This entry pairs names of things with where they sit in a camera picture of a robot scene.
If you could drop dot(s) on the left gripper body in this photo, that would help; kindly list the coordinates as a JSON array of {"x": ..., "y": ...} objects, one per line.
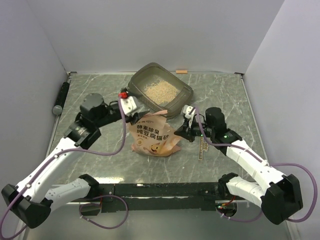
[{"x": 113, "y": 113}]

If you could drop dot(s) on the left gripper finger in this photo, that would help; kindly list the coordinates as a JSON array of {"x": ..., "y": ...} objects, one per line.
[
  {"x": 133, "y": 119},
  {"x": 141, "y": 114}
]

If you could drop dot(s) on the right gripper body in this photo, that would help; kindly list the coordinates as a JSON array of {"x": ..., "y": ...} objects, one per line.
[{"x": 195, "y": 129}]

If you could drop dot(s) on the pink cat litter bag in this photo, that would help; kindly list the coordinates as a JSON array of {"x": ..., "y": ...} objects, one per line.
[{"x": 153, "y": 136}]

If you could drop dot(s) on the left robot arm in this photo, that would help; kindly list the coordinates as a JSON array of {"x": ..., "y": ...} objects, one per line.
[{"x": 33, "y": 199}]

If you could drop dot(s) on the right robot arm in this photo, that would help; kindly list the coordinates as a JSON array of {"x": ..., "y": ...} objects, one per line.
[{"x": 278, "y": 195}]

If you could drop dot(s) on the clean litter granules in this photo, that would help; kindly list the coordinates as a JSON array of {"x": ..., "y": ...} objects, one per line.
[{"x": 161, "y": 92}]

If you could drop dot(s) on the grey plastic litter box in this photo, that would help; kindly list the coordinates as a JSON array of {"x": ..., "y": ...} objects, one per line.
[{"x": 153, "y": 72}]

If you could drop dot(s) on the black cylinder with grey cap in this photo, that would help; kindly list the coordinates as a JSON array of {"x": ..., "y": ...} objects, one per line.
[{"x": 61, "y": 99}]

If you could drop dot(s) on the small orange block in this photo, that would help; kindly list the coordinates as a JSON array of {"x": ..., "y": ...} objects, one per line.
[{"x": 181, "y": 71}]

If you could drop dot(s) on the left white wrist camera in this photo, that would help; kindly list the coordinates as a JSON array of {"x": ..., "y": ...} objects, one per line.
[{"x": 128, "y": 103}]

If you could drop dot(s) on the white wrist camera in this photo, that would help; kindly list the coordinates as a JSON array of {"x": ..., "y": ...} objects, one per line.
[
  {"x": 128, "y": 103},
  {"x": 188, "y": 112}
]

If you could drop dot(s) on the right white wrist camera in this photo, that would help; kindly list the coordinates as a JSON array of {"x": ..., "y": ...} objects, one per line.
[{"x": 188, "y": 112}]

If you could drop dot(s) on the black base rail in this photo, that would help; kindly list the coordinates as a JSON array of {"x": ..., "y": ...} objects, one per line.
[{"x": 160, "y": 196}]

